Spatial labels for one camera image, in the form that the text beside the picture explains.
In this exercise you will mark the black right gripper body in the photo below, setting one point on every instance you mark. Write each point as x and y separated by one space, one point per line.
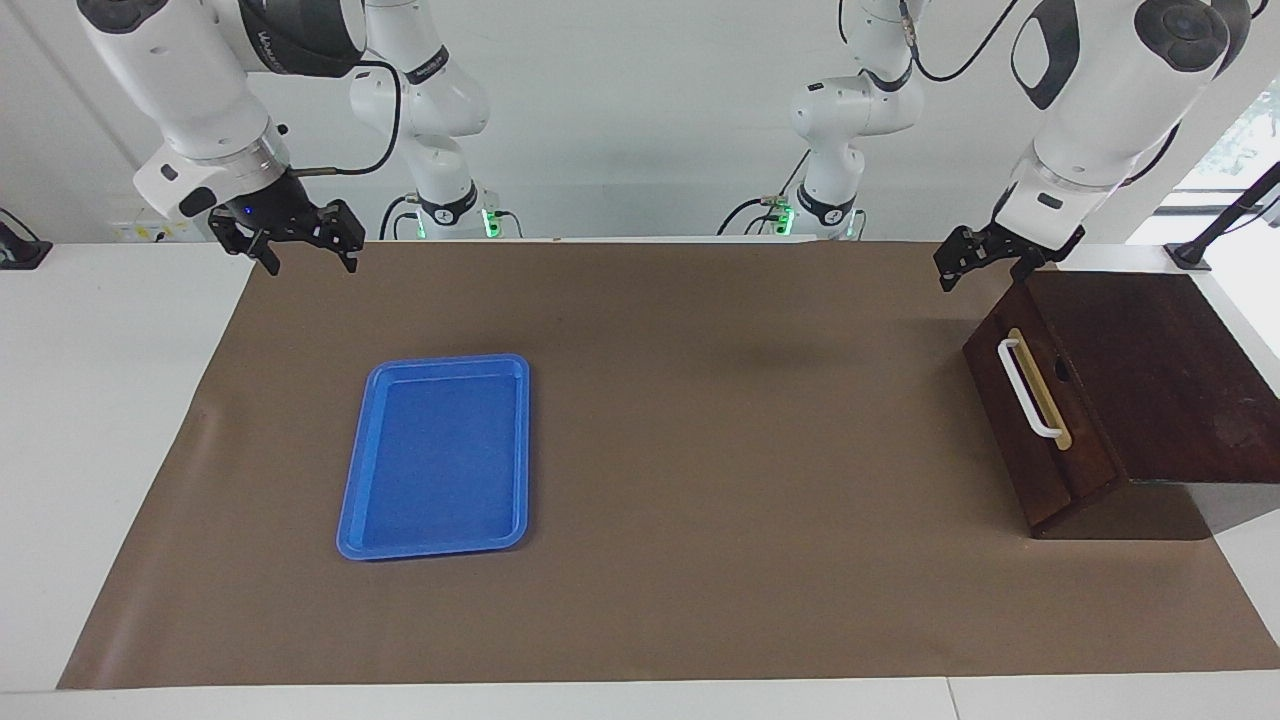
275 210

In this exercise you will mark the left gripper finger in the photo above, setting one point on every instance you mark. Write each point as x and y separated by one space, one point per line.
1030 270
968 250

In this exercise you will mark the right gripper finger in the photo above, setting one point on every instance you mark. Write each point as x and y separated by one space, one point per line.
340 230
245 235

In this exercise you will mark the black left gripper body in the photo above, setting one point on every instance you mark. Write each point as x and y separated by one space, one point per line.
1040 252

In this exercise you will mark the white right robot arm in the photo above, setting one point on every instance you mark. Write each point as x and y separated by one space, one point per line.
190 80

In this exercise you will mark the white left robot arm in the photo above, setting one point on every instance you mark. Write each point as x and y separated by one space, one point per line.
1100 110

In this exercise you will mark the dark brown wooden cabinet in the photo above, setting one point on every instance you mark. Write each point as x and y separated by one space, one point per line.
1180 380

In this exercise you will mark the black clamp stand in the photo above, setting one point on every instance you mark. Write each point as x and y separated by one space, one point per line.
1225 215

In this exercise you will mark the bright window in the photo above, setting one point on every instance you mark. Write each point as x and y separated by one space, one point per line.
1250 130

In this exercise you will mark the blue plastic tray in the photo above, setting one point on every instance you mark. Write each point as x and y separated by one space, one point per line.
450 470

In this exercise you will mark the brown table mat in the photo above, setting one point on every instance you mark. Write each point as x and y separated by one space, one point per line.
700 500

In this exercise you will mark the white wall socket box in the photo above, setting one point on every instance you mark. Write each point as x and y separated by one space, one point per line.
125 230

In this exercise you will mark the black desk mount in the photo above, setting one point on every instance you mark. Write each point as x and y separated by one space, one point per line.
20 250

